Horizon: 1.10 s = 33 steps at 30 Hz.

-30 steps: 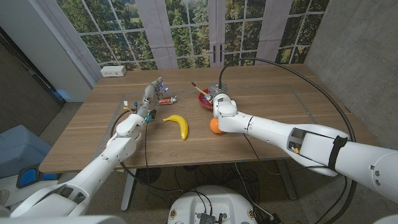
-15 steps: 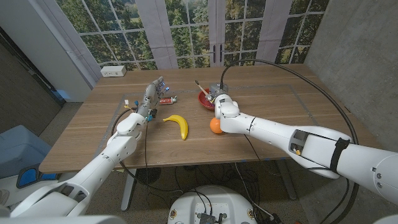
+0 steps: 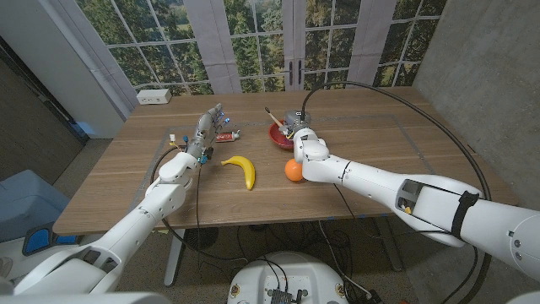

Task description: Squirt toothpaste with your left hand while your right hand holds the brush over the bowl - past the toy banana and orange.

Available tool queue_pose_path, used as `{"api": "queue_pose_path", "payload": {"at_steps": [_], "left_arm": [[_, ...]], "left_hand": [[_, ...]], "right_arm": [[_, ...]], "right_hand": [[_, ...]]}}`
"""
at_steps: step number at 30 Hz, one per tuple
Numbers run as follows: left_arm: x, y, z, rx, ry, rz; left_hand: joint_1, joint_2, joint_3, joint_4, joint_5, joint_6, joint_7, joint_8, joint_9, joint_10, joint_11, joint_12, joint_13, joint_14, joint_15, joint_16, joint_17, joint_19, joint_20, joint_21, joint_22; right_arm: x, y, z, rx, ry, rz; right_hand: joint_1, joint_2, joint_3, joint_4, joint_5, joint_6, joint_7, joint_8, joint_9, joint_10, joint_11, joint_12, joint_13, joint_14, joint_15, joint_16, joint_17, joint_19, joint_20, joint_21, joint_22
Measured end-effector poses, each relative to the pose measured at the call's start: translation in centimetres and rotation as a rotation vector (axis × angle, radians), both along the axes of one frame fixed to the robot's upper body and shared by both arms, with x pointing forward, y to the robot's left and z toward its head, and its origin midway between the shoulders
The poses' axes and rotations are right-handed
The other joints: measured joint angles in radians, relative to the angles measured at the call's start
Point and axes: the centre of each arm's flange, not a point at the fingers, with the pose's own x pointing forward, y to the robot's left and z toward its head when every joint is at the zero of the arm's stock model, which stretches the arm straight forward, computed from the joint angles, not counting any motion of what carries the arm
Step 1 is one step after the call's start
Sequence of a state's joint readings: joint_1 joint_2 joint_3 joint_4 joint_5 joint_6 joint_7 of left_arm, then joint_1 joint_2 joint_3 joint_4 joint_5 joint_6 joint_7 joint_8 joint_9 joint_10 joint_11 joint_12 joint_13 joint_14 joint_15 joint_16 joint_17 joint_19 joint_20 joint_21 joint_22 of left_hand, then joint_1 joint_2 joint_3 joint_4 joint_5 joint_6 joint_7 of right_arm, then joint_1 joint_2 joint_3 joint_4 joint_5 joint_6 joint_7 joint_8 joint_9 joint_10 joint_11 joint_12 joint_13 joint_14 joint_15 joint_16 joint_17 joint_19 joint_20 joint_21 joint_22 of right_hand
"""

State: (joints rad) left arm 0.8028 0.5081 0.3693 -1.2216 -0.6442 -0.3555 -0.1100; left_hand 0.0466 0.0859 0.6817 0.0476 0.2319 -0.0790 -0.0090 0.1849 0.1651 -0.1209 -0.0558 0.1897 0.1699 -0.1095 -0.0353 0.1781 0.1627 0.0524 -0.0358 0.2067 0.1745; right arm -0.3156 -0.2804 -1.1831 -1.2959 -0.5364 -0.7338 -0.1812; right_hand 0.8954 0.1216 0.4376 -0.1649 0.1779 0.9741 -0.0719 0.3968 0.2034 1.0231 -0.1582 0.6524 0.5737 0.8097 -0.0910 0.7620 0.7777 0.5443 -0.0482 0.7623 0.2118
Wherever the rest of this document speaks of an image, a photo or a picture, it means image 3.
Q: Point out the black round fan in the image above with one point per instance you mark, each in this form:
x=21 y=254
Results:
x=201 y=237

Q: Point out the yellow toy banana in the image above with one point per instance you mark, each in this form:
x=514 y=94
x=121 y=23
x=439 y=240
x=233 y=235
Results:
x=246 y=169

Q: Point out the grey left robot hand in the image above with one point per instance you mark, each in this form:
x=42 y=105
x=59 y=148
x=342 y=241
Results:
x=202 y=133

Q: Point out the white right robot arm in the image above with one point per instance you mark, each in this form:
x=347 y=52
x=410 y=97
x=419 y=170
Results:
x=379 y=186

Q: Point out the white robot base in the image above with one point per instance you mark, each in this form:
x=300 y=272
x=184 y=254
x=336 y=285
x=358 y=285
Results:
x=291 y=274

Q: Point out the white table leg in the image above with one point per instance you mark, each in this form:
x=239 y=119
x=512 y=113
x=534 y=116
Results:
x=388 y=245
x=173 y=262

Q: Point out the blue grey chair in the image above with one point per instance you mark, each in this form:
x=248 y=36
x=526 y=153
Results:
x=25 y=202

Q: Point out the red bowl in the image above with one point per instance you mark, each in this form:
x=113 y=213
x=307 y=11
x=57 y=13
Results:
x=277 y=138

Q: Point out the red white toothpaste tube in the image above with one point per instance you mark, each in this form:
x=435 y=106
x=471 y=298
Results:
x=228 y=137

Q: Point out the white power strip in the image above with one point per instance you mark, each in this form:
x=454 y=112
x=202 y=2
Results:
x=154 y=96

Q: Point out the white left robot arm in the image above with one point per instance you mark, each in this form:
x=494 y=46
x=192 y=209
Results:
x=139 y=219

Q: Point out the toy orange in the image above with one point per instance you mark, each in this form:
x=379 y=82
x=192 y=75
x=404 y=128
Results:
x=292 y=170

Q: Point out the printed window backdrop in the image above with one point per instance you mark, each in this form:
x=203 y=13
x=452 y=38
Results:
x=261 y=42

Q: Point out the wooden toothbrush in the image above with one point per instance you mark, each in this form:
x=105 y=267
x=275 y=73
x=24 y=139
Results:
x=273 y=117

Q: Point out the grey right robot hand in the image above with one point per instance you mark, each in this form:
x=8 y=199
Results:
x=297 y=119

